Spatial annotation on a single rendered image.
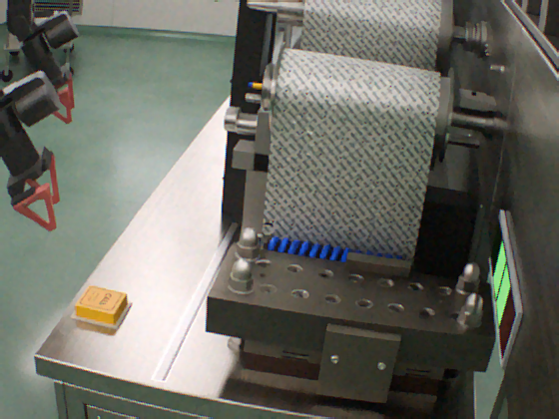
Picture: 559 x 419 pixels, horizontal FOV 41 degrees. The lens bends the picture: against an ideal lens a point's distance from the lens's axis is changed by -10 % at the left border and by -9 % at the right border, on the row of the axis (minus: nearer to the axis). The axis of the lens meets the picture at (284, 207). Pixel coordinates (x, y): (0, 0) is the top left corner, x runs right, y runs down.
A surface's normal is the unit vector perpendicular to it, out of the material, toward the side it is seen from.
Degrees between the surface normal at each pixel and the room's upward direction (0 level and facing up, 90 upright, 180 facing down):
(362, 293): 0
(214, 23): 90
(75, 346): 0
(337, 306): 0
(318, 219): 90
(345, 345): 90
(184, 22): 90
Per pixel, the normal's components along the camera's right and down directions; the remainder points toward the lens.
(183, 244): 0.10, -0.91
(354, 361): -0.16, 0.40
